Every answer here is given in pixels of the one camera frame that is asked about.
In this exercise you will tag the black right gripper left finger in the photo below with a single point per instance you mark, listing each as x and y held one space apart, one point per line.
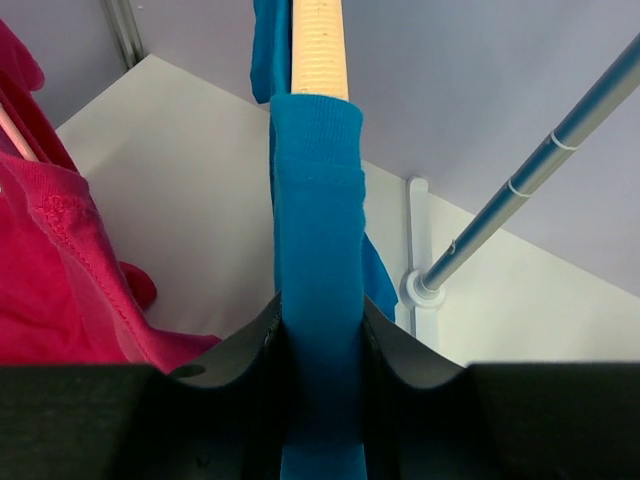
217 417

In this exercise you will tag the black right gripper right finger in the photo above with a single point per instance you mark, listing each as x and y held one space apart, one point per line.
425 417

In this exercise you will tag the blue t shirt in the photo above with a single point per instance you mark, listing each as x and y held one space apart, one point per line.
325 266

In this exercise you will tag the beige plastic hanger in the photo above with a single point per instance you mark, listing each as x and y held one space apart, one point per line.
319 65

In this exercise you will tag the pink t shirt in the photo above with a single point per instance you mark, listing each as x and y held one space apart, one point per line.
65 297

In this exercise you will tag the metal clothes rack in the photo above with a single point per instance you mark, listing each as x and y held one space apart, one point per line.
422 287

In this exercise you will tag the pink wire hanger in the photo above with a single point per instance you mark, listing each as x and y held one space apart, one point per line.
16 137

